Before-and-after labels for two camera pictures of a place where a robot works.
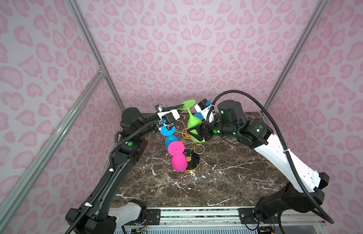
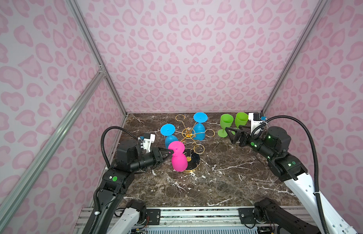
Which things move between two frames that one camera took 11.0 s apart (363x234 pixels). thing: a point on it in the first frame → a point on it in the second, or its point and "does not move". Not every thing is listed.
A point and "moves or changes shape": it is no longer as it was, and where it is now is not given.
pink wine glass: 179,160 does not move
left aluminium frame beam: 48,145 does not move
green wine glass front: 191,121 moves or changes shape
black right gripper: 200,127 → 240,132
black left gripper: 176,107 → 158,157
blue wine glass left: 170,138 does not move
